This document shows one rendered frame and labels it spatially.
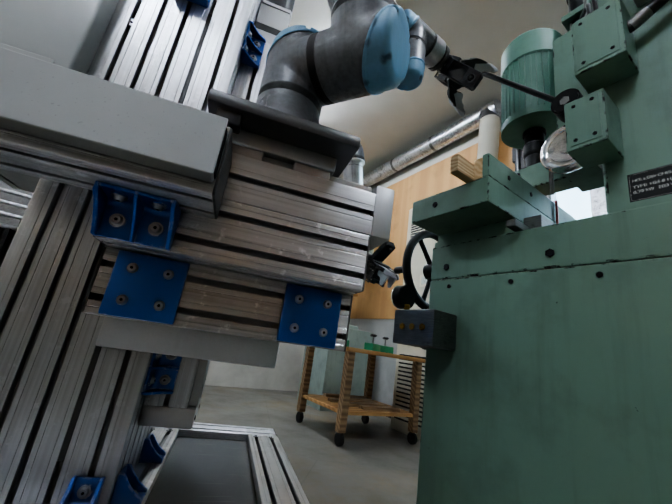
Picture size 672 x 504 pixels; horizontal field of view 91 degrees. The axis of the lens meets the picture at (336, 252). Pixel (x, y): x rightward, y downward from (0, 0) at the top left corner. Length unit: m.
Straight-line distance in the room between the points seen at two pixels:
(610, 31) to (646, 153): 0.27
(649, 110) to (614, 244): 0.33
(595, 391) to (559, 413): 0.07
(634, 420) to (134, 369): 0.77
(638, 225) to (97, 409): 0.91
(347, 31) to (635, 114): 0.62
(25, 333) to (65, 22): 0.55
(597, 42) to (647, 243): 0.47
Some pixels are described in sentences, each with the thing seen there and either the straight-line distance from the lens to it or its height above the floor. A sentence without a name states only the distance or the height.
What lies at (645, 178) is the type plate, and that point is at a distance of 0.88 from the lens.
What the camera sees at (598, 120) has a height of 1.00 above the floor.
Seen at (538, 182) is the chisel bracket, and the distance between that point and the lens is 1.05.
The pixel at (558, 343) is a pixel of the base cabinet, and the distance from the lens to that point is 0.72.
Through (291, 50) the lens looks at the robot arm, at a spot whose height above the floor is 0.98.
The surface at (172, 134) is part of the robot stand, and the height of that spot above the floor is 0.69.
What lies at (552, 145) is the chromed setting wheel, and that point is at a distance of 0.96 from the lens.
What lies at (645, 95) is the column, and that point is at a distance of 0.98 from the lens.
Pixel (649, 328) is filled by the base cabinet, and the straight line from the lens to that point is 0.68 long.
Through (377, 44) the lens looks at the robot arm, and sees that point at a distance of 0.58.
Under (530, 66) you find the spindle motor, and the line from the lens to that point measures 1.23.
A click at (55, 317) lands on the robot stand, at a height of 0.49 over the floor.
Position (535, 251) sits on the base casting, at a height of 0.75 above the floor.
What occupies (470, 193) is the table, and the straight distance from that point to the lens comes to 0.78.
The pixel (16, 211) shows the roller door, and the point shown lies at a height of 1.17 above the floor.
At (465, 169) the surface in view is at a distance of 0.78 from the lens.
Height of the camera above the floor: 0.51
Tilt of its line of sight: 16 degrees up
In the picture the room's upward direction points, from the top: 9 degrees clockwise
